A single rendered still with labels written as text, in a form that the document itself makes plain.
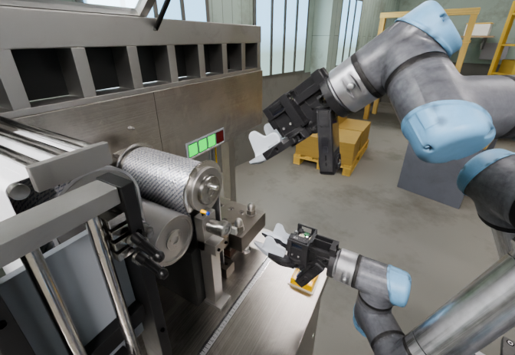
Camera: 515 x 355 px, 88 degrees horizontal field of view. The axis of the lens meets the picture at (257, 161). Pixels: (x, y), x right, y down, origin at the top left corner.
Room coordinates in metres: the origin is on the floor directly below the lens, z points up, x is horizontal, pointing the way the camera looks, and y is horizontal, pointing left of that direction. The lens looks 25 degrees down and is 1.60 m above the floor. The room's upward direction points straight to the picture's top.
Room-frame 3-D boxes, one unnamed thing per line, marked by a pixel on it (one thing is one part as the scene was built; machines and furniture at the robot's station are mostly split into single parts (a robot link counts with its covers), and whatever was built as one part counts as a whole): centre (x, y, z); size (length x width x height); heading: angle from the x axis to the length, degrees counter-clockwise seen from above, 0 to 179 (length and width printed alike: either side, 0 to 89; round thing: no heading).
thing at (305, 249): (0.50, -0.14, 1.12); 0.12 x 0.08 x 0.09; 60
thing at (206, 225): (0.53, 0.11, 1.05); 0.06 x 0.05 x 0.31; 60
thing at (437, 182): (2.93, -2.34, 0.35); 1.31 x 0.68 x 0.70; 133
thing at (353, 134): (3.68, -1.14, 0.36); 1.31 x 0.99 x 0.73; 138
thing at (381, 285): (0.42, -0.27, 1.11); 0.11 x 0.08 x 0.09; 60
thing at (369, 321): (0.40, -0.27, 1.01); 0.11 x 0.08 x 0.11; 5
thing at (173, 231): (0.54, 0.30, 1.17); 0.26 x 0.12 x 0.12; 60
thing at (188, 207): (0.58, 0.14, 1.25); 0.15 x 0.01 x 0.15; 150
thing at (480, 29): (5.92, -4.42, 1.76); 0.42 x 0.35 x 0.23; 48
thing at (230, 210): (0.82, 0.18, 1.00); 0.40 x 0.16 x 0.06; 60
